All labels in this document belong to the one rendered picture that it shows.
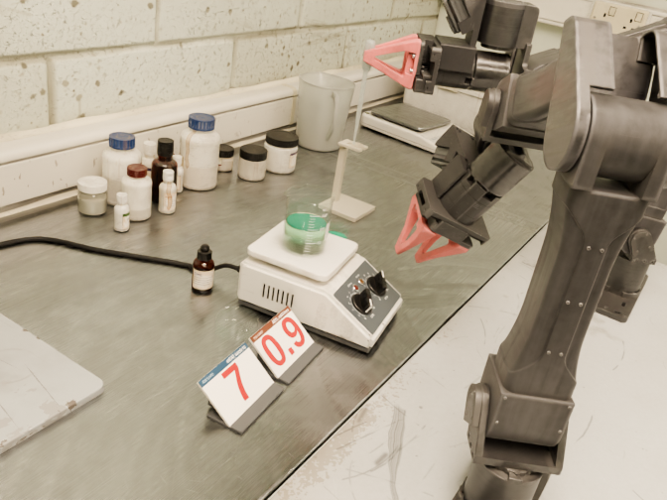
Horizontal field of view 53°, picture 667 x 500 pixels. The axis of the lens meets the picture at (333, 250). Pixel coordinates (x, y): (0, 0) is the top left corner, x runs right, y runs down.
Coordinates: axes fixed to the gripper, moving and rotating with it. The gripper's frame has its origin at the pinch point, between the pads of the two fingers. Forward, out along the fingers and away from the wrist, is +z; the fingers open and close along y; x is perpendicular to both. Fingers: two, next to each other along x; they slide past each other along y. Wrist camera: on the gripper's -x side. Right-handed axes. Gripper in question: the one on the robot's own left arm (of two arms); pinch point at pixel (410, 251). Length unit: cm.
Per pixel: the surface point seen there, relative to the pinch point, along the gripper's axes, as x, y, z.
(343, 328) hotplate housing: 9.0, 5.6, 9.0
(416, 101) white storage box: -97, -42, 22
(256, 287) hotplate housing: 2.1, 15.3, 14.3
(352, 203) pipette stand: -32.4, -8.9, 18.9
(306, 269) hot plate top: 3.2, 12.3, 7.1
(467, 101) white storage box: -88, -49, 11
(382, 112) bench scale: -82, -28, 23
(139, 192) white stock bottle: -21.6, 28.8, 27.2
